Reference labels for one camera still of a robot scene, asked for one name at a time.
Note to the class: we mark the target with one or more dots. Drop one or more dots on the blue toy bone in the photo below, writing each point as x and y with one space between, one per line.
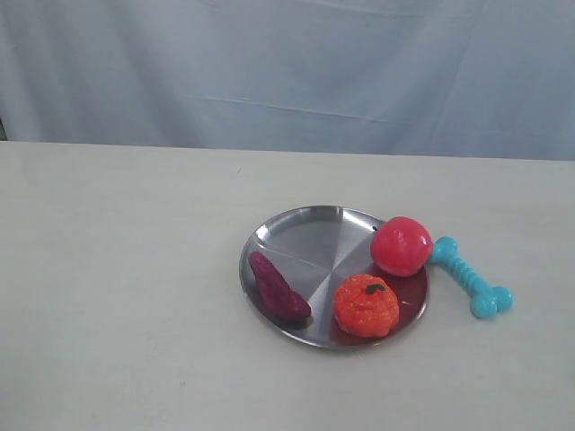
486 301

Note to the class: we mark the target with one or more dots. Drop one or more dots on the round steel divided plate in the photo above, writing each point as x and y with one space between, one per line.
315 249

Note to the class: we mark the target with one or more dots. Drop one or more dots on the purple toy sweet potato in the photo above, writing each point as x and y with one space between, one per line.
275 292

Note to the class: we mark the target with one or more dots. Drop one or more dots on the red toy apple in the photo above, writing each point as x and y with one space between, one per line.
401 246

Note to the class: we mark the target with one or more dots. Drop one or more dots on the orange toy pumpkin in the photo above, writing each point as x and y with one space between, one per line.
365 306

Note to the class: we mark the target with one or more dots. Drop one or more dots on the white backdrop cloth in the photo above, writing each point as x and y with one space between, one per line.
461 78

